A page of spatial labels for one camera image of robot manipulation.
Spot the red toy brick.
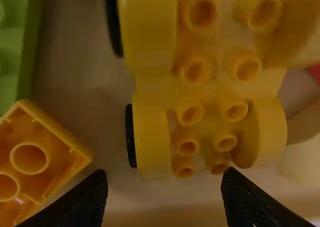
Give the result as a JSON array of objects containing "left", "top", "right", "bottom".
[{"left": 303, "top": 63, "right": 320, "bottom": 88}]

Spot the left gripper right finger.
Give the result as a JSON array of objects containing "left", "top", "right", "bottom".
[{"left": 220, "top": 166, "right": 316, "bottom": 227}]

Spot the yellow toy car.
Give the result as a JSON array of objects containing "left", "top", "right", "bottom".
[{"left": 103, "top": 0, "right": 319, "bottom": 182}]

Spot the yellow toy brick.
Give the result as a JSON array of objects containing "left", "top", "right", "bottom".
[{"left": 0, "top": 98, "right": 94, "bottom": 227}]

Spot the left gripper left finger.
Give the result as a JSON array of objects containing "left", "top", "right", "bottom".
[{"left": 14, "top": 168, "right": 109, "bottom": 227}]

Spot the green toy brick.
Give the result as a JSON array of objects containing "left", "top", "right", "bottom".
[{"left": 0, "top": 0, "right": 45, "bottom": 116}]

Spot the tan tray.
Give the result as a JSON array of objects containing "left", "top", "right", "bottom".
[{"left": 0, "top": 0, "right": 320, "bottom": 227}]

